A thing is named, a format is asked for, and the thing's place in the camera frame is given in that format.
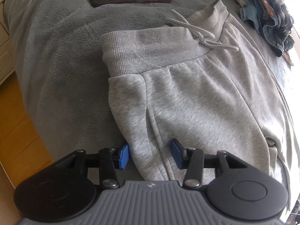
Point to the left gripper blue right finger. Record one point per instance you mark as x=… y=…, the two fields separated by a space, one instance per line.
x=191 y=160

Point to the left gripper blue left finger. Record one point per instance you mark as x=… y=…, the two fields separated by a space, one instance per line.
x=112 y=159

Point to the grey sweatshirt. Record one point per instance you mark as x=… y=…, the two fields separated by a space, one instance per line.
x=203 y=81

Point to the grey bed sheet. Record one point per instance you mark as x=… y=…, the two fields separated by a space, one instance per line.
x=63 y=79

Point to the beige checked garment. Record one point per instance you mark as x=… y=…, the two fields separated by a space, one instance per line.
x=287 y=58

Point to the blue denim jeans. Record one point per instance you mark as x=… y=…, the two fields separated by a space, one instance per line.
x=272 y=21

